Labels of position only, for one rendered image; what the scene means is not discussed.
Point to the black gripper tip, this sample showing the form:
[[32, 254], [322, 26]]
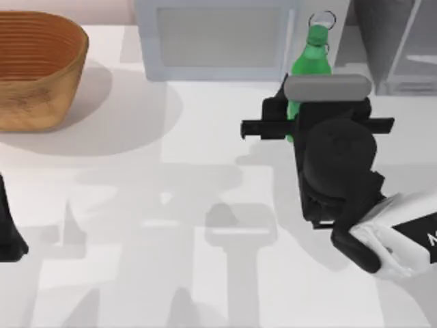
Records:
[[8, 232]]

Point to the round microwave knob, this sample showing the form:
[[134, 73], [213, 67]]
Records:
[[330, 17]]

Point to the green bottle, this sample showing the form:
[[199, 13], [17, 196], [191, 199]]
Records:
[[312, 58]]

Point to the brown woven basket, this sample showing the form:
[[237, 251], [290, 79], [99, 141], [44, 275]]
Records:
[[41, 85]]

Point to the pale grey rounded box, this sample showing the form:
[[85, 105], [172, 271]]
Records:
[[327, 87]]

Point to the pale microwave oven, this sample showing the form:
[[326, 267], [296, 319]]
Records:
[[218, 37]]

